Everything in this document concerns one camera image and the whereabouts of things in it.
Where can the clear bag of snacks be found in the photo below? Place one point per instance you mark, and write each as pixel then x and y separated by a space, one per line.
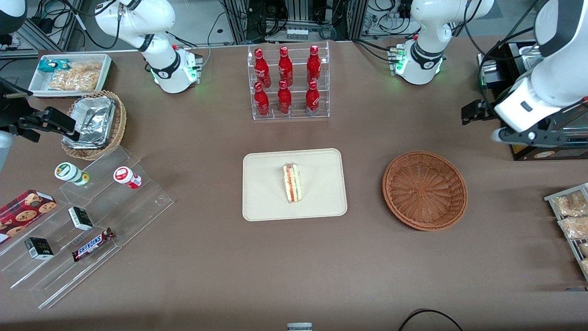
pixel 585 266
pixel 574 227
pixel 569 204
pixel 584 249

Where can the black hot food display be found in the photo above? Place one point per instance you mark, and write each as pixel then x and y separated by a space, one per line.
pixel 510 64

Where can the small grey device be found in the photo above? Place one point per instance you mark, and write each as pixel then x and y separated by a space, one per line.
pixel 299 327

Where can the small black carton box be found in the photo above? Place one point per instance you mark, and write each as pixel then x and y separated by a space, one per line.
pixel 81 219
pixel 39 248

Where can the red lid white cup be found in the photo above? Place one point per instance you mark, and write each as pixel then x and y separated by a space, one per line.
pixel 125 176

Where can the white rectangular plastic bin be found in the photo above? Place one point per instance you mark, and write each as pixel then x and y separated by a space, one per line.
pixel 39 85

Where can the clear bag of chips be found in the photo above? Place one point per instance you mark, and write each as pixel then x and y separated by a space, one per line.
pixel 76 77

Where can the brown round wicker basket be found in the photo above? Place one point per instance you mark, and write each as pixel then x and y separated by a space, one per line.
pixel 427 193

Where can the clear acrylic bottle rack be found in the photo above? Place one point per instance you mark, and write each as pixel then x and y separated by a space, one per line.
pixel 296 69

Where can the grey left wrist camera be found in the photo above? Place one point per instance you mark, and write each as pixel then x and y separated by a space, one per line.
pixel 498 135

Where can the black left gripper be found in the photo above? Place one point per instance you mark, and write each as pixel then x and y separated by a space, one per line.
pixel 488 109

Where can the tray of packaged snacks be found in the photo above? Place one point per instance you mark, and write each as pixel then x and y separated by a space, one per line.
pixel 551 198

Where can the red cola bottle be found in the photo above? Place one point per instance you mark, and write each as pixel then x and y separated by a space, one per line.
pixel 313 66
pixel 262 69
pixel 262 102
pixel 285 68
pixel 313 100
pixel 285 100

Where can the white power strip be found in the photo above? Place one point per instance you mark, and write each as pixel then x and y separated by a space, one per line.
pixel 296 33

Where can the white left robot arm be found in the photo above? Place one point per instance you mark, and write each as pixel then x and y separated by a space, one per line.
pixel 427 27

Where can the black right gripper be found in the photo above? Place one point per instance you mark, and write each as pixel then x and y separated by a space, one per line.
pixel 10 110

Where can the teal snack packet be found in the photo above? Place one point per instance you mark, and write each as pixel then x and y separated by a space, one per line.
pixel 48 65

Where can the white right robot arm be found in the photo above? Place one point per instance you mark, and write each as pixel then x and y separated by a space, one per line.
pixel 138 18

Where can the clear acrylic stepped shelf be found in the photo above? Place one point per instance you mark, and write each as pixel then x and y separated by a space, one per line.
pixel 128 216

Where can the triangular sandwich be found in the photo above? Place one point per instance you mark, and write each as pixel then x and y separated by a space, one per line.
pixel 292 184

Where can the red tartan cookie box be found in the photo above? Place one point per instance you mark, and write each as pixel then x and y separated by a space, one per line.
pixel 25 211

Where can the light tan wicker basket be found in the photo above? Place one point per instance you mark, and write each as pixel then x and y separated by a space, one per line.
pixel 120 124

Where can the beige plastic tray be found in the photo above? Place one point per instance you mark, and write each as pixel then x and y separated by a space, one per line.
pixel 262 184

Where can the aluminium frame rack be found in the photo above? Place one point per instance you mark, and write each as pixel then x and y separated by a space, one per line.
pixel 239 20

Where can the silver foil container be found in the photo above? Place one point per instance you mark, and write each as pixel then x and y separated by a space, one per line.
pixel 94 119

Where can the green lid white cup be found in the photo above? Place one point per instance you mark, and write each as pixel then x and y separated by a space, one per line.
pixel 69 173

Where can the Snickers chocolate bar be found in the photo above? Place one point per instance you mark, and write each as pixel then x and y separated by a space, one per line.
pixel 92 245

